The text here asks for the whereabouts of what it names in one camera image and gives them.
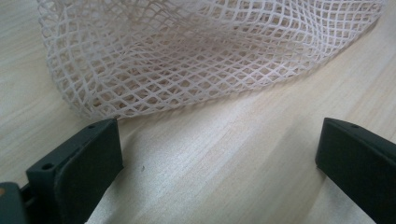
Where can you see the white mesh net bag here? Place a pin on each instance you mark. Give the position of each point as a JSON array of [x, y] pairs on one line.
[[174, 56]]

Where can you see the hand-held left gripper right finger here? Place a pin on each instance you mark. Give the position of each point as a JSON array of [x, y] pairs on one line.
[[358, 161]]

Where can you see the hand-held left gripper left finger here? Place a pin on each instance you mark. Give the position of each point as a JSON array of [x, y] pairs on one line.
[[84, 168]]

